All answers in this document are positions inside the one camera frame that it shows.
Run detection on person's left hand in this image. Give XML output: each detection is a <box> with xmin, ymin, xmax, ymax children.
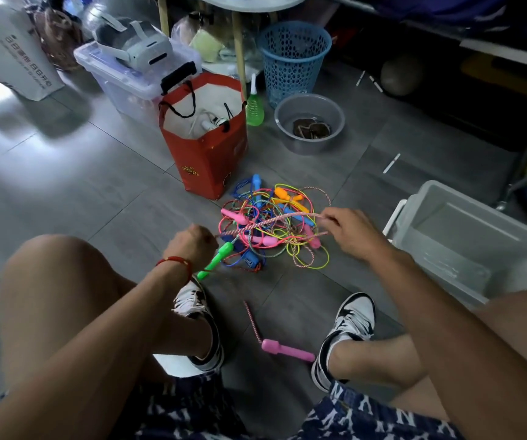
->
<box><xmin>162</xmin><ymin>224</ymin><xmax>220</xmax><ymax>276</ymax></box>

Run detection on person's right hand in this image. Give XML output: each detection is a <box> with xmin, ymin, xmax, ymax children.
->
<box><xmin>316</xmin><ymin>207</ymin><xmax>400</xmax><ymax>264</ymax></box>

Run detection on pile of jump ropes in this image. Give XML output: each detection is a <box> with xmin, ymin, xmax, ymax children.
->
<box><xmin>196</xmin><ymin>174</ymin><xmax>333</xmax><ymax>281</ymax></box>

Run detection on grey plastic storage bin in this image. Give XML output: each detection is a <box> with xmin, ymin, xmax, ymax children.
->
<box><xmin>382</xmin><ymin>180</ymin><xmax>527</xmax><ymax>312</ymax></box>

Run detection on wound pink-handled rope bundle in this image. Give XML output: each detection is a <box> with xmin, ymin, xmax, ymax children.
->
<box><xmin>215</xmin><ymin>186</ymin><xmax>333</xmax><ymax>364</ymax></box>

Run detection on person's right forearm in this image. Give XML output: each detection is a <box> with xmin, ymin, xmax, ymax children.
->
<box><xmin>369</xmin><ymin>247</ymin><xmax>527</xmax><ymax>440</ymax></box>

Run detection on person's left forearm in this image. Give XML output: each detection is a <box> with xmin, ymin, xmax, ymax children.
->
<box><xmin>0</xmin><ymin>260</ymin><xmax>196</xmax><ymax>440</ymax></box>

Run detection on person's left shoe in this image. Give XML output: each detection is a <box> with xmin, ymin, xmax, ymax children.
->
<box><xmin>171</xmin><ymin>277</ymin><xmax>226</xmax><ymax>374</ymax></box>

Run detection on person's shoe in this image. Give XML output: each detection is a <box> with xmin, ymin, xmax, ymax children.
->
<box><xmin>171</xmin><ymin>277</ymin><xmax>226</xmax><ymax>374</ymax></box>
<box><xmin>311</xmin><ymin>291</ymin><xmax>378</xmax><ymax>394</ymax></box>

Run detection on person's right shoe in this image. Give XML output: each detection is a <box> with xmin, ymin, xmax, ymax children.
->
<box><xmin>311</xmin><ymin>291</ymin><xmax>378</xmax><ymax>394</ymax></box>

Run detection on person's right leg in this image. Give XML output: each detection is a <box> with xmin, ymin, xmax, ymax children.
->
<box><xmin>327</xmin><ymin>288</ymin><xmax>527</xmax><ymax>422</ymax></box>

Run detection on person's leg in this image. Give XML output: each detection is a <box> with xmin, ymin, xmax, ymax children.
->
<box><xmin>327</xmin><ymin>288</ymin><xmax>527</xmax><ymax>422</ymax></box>
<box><xmin>0</xmin><ymin>233</ymin><xmax>214</xmax><ymax>390</ymax></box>

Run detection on person's left leg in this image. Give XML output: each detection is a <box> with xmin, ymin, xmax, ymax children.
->
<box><xmin>0</xmin><ymin>233</ymin><xmax>214</xmax><ymax>390</ymax></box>

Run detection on clear plastic storage bin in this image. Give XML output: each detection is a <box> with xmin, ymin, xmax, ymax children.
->
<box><xmin>73</xmin><ymin>38</ymin><xmax>202</xmax><ymax>127</ymax></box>

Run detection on red paper bag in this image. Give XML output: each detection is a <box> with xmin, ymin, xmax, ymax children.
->
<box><xmin>158</xmin><ymin>70</ymin><xmax>249</xmax><ymax>201</ymax></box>

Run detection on grey plastic stool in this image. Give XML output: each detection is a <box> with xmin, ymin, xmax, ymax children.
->
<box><xmin>153</xmin><ymin>354</ymin><xmax>205</xmax><ymax>379</ymax></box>

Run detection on grey plastic basin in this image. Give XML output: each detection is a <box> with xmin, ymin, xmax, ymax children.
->
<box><xmin>274</xmin><ymin>93</ymin><xmax>346</xmax><ymax>156</ymax></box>

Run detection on green spray bottle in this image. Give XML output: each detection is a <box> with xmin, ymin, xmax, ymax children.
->
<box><xmin>245</xmin><ymin>71</ymin><xmax>266</xmax><ymax>128</ymax></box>

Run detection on brown ball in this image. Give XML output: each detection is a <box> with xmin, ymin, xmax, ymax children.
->
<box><xmin>379</xmin><ymin>52</ymin><xmax>425</xmax><ymax>98</ymax></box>

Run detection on black rectangular pad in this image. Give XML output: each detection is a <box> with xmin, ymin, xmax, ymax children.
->
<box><xmin>160</xmin><ymin>61</ymin><xmax>198</xmax><ymax>96</ymax></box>

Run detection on blue mesh wastebasket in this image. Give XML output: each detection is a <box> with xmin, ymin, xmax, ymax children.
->
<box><xmin>257</xmin><ymin>20</ymin><xmax>333</xmax><ymax>109</ymax></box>

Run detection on white VR headset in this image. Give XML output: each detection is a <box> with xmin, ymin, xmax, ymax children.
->
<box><xmin>91</xmin><ymin>13</ymin><xmax>175</xmax><ymax>74</ymax></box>

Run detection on clear plastic bag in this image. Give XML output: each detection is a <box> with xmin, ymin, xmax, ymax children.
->
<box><xmin>170</xmin><ymin>11</ymin><xmax>264</xmax><ymax>78</ymax></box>

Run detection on yellow flat board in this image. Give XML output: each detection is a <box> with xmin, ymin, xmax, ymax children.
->
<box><xmin>460</xmin><ymin>52</ymin><xmax>527</xmax><ymax>95</ymax></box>

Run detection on blue folded mat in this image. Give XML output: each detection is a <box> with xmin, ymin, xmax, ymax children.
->
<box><xmin>366</xmin><ymin>0</ymin><xmax>527</xmax><ymax>32</ymax></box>

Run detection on grey balance dome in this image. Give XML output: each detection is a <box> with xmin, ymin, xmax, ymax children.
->
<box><xmin>80</xmin><ymin>0</ymin><xmax>162</xmax><ymax>42</ymax></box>

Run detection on white oval side table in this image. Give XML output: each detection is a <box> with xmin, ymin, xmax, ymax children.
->
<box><xmin>155</xmin><ymin>0</ymin><xmax>310</xmax><ymax>99</ymax></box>

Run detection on white paper shopping bag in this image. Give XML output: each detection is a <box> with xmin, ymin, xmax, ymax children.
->
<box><xmin>0</xmin><ymin>4</ymin><xmax>65</xmax><ymax>102</ymax></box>

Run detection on red string bracelet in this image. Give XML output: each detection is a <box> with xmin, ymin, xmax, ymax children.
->
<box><xmin>155</xmin><ymin>255</ymin><xmax>194</xmax><ymax>285</ymax></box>

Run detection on brown tangled strap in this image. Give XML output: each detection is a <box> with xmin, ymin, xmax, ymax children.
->
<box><xmin>292</xmin><ymin>117</ymin><xmax>333</xmax><ymax>141</ymax></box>

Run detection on white cable bundle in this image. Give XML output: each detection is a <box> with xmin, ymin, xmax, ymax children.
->
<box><xmin>188</xmin><ymin>109</ymin><xmax>235</xmax><ymax>133</ymax></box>

